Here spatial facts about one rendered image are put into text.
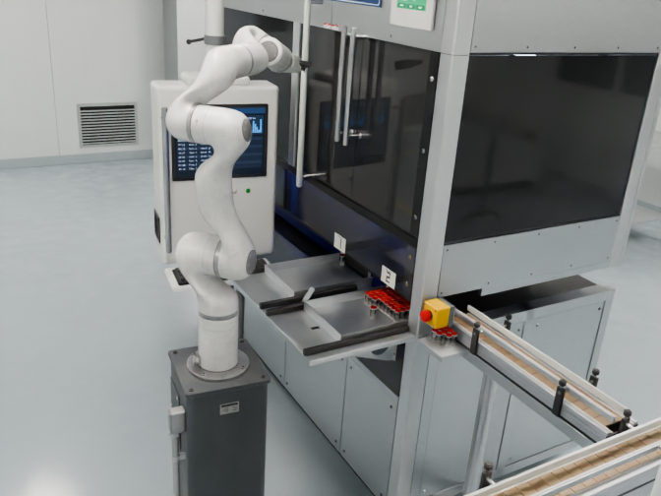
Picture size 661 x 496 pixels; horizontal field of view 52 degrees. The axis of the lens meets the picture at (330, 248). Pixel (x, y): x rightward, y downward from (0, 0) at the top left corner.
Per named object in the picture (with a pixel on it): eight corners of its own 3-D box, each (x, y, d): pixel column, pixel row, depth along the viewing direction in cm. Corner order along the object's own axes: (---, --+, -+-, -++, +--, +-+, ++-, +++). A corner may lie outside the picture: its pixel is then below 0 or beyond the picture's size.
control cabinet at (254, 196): (262, 239, 321) (267, 70, 291) (274, 255, 305) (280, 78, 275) (153, 249, 302) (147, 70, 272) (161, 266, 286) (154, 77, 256)
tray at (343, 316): (383, 293, 257) (384, 285, 255) (424, 324, 236) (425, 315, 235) (303, 309, 241) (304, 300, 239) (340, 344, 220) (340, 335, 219)
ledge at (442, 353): (450, 335, 234) (450, 330, 233) (474, 353, 224) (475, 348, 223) (417, 343, 227) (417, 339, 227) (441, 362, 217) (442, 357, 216)
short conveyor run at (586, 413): (437, 341, 233) (443, 301, 227) (471, 333, 240) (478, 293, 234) (596, 464, 179) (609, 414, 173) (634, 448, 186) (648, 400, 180)
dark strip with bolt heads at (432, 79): (403, 291, 232) (431, 52, 201) (411, 297, 228) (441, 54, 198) (400, 292, 231) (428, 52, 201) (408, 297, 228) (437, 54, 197)
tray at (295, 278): (338, 260, 284) (338, 252, 282) (372, 284, 263) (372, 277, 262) (264, 273, 268) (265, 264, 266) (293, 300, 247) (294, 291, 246)
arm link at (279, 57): (258, 59, 215) (280, 77, 215) (246, 52, 202) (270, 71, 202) (272, 36, 214) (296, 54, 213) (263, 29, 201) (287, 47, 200)
